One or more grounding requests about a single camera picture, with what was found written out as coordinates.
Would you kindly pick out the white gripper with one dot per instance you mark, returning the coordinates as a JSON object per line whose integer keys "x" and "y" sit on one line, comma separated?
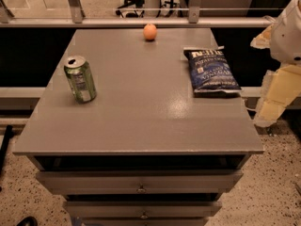
{"x": 287, "y": 40}

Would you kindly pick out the green soda can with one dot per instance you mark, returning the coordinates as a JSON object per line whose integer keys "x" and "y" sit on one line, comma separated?
{"x": 79, "y": 76}

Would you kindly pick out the blue potato chip bag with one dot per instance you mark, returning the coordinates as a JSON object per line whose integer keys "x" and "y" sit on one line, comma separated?
{"x": 210, "y": 72}

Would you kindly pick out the orange fruit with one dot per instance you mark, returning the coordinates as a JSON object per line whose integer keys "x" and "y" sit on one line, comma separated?
{"x": 150, "y": 31}

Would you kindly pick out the upper grey drawer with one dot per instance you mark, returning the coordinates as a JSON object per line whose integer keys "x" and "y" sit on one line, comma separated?
{"x": 139, "y": 182}

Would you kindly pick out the grey drawer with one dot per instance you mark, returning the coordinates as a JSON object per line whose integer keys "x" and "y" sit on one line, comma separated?
{"x": 143, "y": 210}
{"x": 139, "y": 182}

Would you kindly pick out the grey drawer cabinet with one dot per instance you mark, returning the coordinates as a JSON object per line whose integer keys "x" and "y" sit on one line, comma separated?
{"x": 145, "y": 117}

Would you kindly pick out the black office chair base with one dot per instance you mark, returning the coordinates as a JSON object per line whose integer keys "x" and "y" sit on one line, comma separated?
{"x": 147, "y": 8}

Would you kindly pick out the lower grey drawer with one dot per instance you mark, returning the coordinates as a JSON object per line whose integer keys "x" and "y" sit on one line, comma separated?
{"x": 143, "y": 210}

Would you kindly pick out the black pole at left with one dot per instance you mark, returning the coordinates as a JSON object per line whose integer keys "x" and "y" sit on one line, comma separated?
{"x": 4, "y": 146}

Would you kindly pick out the black shoe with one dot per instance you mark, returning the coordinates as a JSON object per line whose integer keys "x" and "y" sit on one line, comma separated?
{"x": 28, "y": 221}

